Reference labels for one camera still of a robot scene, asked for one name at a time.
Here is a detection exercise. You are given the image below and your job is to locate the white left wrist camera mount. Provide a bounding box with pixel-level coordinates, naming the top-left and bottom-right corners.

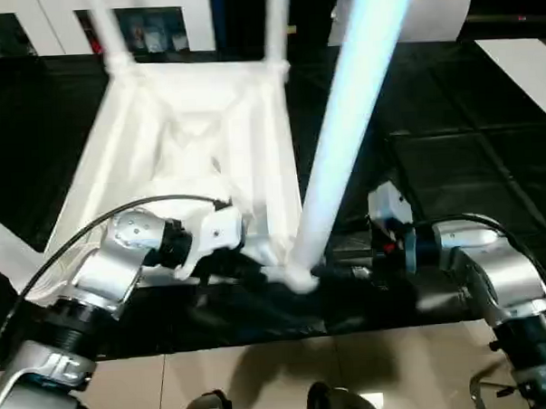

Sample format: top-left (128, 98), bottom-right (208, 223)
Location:
top-left (176, 204), bottom-right (250, 282)

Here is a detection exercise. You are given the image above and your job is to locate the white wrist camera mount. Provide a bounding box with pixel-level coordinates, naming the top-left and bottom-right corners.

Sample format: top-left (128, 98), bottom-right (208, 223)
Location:
top-left (367, 179), bottom-right (422, 273)
top-left (176, 204), bottom-right (250, 282)

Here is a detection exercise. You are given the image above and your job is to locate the dark robot foot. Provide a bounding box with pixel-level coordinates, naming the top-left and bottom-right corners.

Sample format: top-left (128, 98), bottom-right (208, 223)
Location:
top-left (305, 378), bottom-right (378, 409)
top-left (183, 387), bottom-right (233, 409)

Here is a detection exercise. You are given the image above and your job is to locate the dark robot left foot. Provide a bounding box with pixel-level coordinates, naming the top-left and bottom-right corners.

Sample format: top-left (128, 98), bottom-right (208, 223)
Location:
top-left (183, 387), bottom-right (233, 409)

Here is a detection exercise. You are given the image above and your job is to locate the white plastic table leg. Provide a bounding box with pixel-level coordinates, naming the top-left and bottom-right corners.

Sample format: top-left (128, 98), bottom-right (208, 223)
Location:
top-left (86, 0), bottom-right (137, 76)
top-left (262, 0), bottom-right (293, 74)
top-left (277, 0), bottom-right (434, 281)
top-left (0, 204), bottom-right (46, 294)

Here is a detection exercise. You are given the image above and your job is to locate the chrome tube frame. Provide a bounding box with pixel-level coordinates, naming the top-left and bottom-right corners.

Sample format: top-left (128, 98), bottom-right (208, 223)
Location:
top-left (468, 365), bottom-right (523, 409)

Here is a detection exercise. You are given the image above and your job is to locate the grey padded backrest cushion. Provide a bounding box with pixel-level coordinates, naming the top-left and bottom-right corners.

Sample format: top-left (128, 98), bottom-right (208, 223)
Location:
top-left (327, 0), bottom-right (478, 47)

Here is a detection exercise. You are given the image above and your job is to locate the dark robot right foot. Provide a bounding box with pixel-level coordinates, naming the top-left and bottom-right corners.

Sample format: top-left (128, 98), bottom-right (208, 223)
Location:
top-left (305, 378), bottom-right (378, 409)

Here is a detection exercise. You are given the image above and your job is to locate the white glass-door cabinet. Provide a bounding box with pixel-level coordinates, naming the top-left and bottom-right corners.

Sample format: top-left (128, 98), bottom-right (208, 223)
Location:
top-left (0, 0), bottom-right (217, 62)

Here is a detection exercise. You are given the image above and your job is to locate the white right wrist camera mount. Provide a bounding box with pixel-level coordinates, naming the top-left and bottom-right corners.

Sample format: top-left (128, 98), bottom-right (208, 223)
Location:
top-left (367, 179), bottom-right (422, 273)

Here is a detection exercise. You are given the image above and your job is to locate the white flat board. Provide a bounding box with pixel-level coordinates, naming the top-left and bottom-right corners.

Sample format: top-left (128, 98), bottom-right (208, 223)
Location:
top-left (474, 36), bottom-right (546, 128)

